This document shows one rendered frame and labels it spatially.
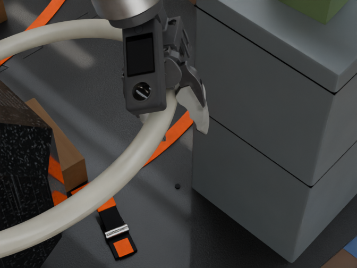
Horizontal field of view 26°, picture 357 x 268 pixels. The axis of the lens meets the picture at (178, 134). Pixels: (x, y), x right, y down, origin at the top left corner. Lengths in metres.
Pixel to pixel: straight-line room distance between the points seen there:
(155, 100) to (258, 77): 0.92
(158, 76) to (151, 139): 0.08
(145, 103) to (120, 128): 1.65
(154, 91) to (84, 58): 1.87
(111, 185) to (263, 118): 1.03
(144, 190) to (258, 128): 0.60
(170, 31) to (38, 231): 0.30
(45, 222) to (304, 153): 1.07
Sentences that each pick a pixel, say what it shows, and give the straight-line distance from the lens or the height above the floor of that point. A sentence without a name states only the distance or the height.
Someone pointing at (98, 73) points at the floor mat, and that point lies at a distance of 2.73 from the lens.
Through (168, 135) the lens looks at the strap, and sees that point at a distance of 2.54.
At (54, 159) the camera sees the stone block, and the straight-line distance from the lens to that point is 1.90.
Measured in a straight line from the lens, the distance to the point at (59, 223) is 0.91.
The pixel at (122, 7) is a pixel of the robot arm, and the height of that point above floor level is 1.42.
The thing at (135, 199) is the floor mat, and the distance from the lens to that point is 2.41.
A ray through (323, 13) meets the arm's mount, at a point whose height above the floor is 0.88.
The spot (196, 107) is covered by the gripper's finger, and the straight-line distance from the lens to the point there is 1.01.
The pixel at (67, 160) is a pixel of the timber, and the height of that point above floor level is 0.14.
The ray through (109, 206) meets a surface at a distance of 2.34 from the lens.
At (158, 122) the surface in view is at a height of 1.29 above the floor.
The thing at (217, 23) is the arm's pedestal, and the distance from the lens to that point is 1.80.
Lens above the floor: 2.05
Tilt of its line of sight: 53 degrees down
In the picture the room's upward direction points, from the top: straight up
